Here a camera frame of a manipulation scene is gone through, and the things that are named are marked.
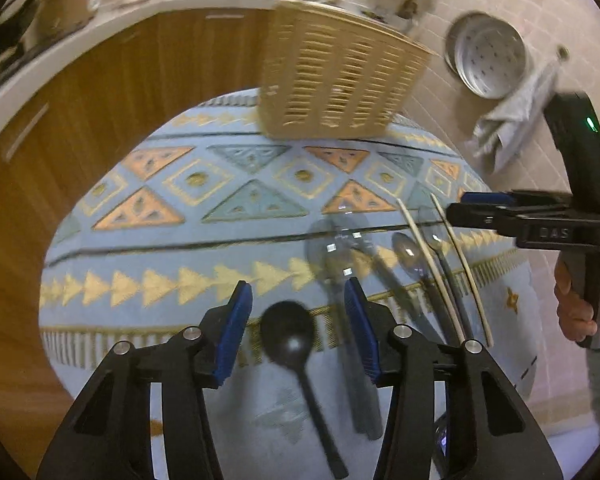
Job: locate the perforated metal steamer tray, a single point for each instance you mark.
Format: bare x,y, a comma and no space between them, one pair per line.
487,54

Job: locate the grey hanging towel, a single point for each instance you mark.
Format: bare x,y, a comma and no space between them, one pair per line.
502,133

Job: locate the clear spoon grey handle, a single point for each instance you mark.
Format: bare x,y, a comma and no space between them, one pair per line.
330,258

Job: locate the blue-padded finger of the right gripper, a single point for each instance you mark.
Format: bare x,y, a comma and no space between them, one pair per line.
494,211

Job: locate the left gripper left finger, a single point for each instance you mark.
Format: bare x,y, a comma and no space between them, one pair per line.
106,432

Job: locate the blue patterned rug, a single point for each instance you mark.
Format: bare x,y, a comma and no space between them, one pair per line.
205,202

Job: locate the white countertop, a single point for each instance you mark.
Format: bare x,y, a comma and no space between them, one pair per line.
18,89

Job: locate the beige slotted utensil basket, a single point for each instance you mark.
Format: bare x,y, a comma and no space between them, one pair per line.
331,74

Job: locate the wooden kitchen cabinets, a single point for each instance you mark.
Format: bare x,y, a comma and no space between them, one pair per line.
76,128

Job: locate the black plastic spoon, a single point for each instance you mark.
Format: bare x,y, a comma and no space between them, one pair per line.
287,335

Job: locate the brown rice cooker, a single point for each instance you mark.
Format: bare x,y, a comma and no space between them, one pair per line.
56,16

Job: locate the person's right hand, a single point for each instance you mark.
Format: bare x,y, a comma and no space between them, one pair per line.
575,316

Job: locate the clear plastic spoon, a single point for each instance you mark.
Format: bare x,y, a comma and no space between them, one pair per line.
348,233
414,263
431,225

